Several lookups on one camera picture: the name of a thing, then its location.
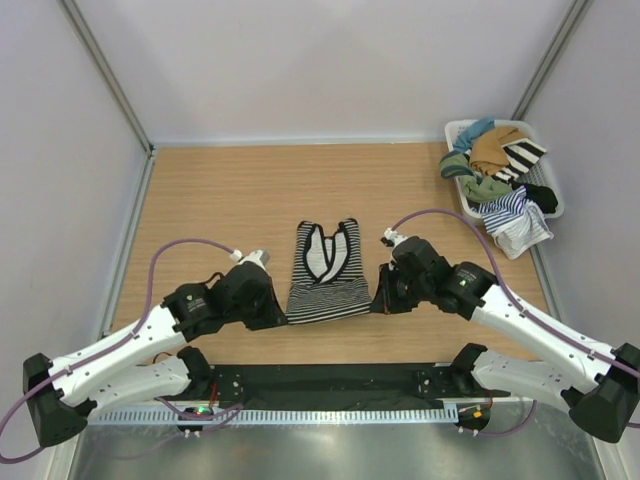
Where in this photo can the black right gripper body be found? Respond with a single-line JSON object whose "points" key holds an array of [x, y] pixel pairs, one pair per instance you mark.
{"points": [[406, 292]]}

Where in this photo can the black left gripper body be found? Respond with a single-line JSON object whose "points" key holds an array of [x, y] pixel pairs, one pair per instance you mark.
{"points": [[252, 314]]}

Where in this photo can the black white striped tank top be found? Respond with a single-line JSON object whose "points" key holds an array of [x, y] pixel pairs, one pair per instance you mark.
{"points": [[328, 281]]}

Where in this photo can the blue white striped tank top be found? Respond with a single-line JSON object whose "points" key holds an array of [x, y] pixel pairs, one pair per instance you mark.
{"points": [[515, 223]]}

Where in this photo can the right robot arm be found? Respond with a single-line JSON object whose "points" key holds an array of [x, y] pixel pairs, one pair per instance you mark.
{"points": [[476, 295]]}

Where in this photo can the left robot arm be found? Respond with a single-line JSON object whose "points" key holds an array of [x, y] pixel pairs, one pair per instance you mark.
{"points": [[150, 358]]}

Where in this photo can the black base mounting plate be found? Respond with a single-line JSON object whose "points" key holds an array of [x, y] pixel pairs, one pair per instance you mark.
{"points": [[267, 385]]}

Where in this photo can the olive green garment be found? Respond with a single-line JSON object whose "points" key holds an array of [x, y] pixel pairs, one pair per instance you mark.
{"points": [[475, 187]]}

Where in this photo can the tan brown garment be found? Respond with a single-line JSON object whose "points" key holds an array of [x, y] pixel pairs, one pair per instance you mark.
{"points": [[487, 153]]}

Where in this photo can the teal blue garment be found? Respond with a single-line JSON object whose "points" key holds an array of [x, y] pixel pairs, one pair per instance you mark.
{"points": [[466, 138]]}

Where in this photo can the wide black white striped garment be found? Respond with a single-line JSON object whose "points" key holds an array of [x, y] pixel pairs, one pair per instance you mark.
{"points": [[521, 156]]}

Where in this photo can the perforated cable duct strip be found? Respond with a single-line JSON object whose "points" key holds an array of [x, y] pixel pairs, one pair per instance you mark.
{"points": [[160, 416]]}

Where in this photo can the aluminium front rail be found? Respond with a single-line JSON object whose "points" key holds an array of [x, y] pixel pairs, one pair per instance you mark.
{"points": [[492, 371]]}

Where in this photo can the left aluminium corner post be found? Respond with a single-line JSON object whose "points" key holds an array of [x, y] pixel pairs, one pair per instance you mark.
{"points": [[87, 38]]}

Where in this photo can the aluminium corner post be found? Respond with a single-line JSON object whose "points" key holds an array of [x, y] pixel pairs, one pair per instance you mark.
{"points": [[87, 38], [560, 40]]}

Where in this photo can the right aluminium corner post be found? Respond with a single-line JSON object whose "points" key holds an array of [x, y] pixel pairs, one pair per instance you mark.
{"points": [[560, 40]]}

